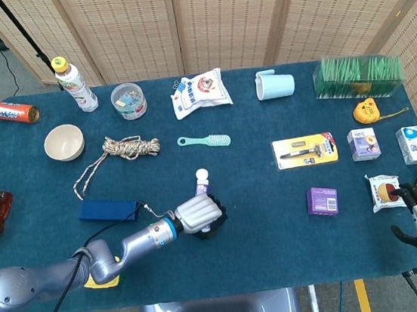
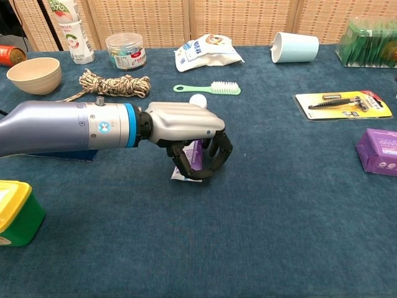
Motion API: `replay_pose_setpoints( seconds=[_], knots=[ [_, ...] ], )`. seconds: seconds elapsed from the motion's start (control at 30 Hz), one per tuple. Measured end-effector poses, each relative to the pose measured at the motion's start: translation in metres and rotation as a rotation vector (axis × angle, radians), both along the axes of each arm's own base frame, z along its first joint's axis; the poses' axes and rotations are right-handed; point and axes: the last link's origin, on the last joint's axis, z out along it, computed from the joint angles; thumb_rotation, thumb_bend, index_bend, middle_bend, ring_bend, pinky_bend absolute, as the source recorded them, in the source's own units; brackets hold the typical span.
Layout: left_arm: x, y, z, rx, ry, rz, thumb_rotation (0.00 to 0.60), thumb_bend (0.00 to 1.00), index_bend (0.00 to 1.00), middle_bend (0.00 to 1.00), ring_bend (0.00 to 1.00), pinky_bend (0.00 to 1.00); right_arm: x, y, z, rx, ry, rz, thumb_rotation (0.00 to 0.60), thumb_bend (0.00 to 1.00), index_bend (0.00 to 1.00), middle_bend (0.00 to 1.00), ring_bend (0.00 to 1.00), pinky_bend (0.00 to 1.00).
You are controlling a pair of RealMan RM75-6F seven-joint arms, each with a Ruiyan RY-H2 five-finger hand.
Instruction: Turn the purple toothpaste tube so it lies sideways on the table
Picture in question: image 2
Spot clear jar of clips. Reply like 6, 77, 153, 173
105, 32, 147, 71

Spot white toothpaste cap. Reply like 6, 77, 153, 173
189, 94, 208, 109

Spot orange red drink can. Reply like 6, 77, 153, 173
0, 45, 28, 67

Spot braided multicolour rope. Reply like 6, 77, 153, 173
55, 68, 152, 103

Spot razor in yellow blister pack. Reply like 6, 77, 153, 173
293, 90, 394, 122

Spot mint green brush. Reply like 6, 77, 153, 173
172, 81, 242, 96

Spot purple cardboard box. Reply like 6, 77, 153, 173
355, 128, 397, 178

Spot dark blue long box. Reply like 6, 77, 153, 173
15, 148, 99, 163

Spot drink bottle yellow cap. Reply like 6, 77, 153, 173
46, 0, 96, 65

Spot blue table cloth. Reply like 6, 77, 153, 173
0, 45, 397, 298

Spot beige bowl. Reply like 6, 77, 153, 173
6, 57, 63, 96

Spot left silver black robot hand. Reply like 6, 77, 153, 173
136, 101, 233, 183

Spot clear box green packets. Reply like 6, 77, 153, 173
334, 17, 397, 69

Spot yellow lidded green container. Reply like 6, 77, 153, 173
0, 179, 46, 248

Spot white snack bag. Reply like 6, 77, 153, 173
173, 34, 245, 73

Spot light blue mug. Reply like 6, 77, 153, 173
270, 31, 320, 64

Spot bamboo folding screen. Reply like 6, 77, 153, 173
9, 0, 397, 52

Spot purple toothpaste tube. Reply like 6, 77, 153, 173
170, 139, 206, 181

